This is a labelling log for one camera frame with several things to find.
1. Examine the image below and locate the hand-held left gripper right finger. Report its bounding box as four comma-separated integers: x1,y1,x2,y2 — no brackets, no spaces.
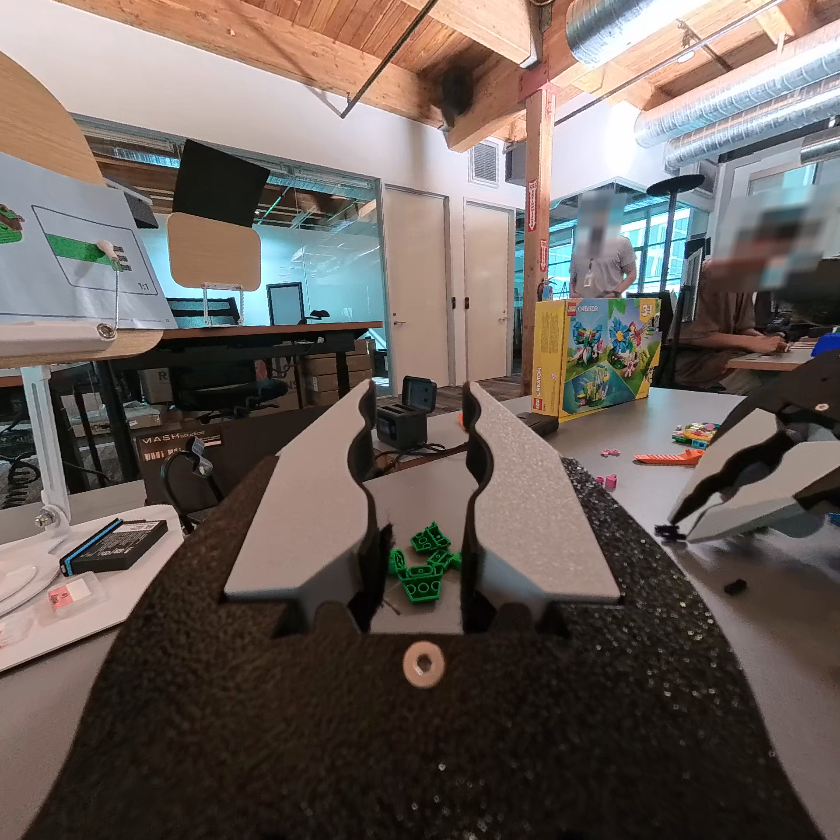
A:
461,381,623,631

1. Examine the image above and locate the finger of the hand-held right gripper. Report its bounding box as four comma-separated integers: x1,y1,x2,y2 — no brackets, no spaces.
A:
667,407,783,522
676,449,813,544

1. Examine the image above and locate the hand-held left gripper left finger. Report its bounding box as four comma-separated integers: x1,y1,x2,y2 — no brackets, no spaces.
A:
224,379,395,634

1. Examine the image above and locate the grey desk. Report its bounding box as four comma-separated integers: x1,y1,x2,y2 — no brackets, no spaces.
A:
0,386,840,840

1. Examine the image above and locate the brown standing desk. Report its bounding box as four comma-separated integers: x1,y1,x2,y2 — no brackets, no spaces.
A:
0,320,385,487

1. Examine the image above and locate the pile of colourful bricks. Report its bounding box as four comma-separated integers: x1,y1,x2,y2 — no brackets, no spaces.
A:
672,422,723,451

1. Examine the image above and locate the wooden work table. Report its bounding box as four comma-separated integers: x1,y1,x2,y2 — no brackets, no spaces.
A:
727,344,821,373

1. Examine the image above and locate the orange brick separator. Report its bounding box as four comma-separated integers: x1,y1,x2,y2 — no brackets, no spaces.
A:
633,448,706,468

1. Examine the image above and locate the black printed cabinet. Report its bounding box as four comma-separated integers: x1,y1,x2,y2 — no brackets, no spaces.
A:
134,394,349,506

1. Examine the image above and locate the black battery charger case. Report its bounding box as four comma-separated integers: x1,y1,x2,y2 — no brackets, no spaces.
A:
375,375,438,452

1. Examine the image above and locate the pile of small green bricks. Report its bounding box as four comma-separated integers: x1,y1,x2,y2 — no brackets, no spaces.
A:
387,521,463,605

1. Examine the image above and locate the stack of cardboard boxes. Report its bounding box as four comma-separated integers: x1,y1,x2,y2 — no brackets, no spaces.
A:
302,338,376,408

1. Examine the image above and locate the black office chair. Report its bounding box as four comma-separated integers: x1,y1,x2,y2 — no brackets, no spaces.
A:
164,297,290,424

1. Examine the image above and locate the yellow toy brick box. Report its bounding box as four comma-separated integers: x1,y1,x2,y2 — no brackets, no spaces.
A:
533,297,662,422

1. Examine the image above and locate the black battery with blue edge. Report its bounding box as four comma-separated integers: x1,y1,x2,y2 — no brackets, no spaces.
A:
60,518,168,577

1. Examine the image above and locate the black framed screen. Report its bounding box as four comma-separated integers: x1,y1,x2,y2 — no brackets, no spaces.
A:
266,282,304,327

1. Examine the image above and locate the white door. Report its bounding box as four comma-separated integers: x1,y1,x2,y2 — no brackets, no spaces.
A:
464,200,516,383
384,185,450,388

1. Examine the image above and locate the black floor lamp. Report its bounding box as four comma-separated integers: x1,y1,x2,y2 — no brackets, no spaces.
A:
646,174,706,316

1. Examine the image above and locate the clear case with pink label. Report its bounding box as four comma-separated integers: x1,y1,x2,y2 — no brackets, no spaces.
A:
39,572,107,623

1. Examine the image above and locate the small wooden document stand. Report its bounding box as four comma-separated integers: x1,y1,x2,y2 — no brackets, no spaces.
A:
167,211,262,327

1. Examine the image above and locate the building instruction booklet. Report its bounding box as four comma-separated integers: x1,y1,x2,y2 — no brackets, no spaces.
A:
0,152,178,330

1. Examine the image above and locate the black tilted panel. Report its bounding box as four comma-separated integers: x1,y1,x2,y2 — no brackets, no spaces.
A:
172,139,271,227

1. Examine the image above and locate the dark textured panel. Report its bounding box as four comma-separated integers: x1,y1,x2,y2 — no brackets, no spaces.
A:
108,182,160,229

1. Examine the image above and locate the black ceiling speaker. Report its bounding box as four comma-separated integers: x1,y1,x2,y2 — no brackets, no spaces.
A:
438,64,475,129

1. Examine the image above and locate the black ceiling rod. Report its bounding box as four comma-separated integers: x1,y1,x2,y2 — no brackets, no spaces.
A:
340,0,441,120

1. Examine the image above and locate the white tray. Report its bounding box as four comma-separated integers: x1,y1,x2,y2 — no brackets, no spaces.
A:
0,49,185,673

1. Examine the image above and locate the black cable with clip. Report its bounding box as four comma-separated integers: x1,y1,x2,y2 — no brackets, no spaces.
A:
161,438,227,534

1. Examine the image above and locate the black charger cable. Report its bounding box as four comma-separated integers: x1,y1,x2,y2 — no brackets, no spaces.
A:
373,441,468,475

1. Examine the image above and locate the silver air duct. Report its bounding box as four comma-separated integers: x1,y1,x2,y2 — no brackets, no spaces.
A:
633,39,840,148
564,0,716,67
663,98,840,173

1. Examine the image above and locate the white wall vent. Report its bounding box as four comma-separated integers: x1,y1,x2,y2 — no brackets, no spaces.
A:
469,139,503,185

